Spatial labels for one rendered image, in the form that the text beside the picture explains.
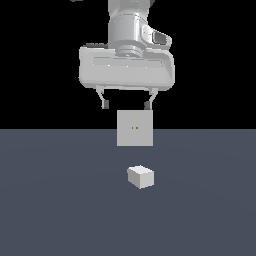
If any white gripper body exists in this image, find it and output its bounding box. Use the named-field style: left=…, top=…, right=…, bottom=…
left=78, top=43, right=176, bottom=92

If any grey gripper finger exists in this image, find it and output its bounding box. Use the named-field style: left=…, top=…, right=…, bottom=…
left=143, top=87, right=159, bottom=110
left=95, top=85, right=110, bottom=110

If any white charger block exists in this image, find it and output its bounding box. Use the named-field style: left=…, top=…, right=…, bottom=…
left=126, top=164, right=155, bottom=190

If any grey square wall socket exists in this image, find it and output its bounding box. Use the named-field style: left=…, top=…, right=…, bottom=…
left=116, top=110, right=154, bottom=147

